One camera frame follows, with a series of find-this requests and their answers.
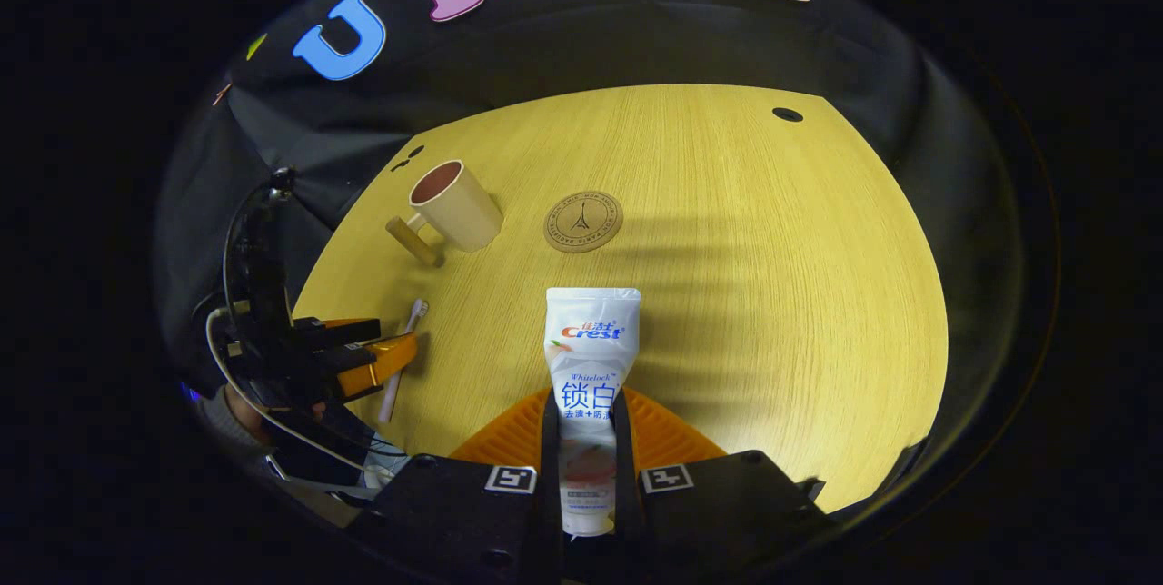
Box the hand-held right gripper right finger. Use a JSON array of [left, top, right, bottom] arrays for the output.
[[611, 385, 837, 585]]

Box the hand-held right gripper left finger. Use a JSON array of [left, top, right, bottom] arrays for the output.
[[350, 385, 562, 585]]

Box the pale pink toothbrush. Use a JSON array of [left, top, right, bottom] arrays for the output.
[[377, 298, 430, 424]]

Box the white toothpaste tube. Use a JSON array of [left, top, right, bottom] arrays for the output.
[[543, 287, 642, 538]]

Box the beige cup with wooden handle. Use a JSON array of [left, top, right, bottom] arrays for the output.
[[385, 160, 505, 269]]

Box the round brown coaster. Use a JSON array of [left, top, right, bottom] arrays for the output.
[[543, 191, 624, 253]]

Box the wooden desktop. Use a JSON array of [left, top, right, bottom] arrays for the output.
[[291, 84, 950, 513]]

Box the white cable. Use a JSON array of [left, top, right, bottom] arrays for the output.
[[205, 303, 405, 500]]

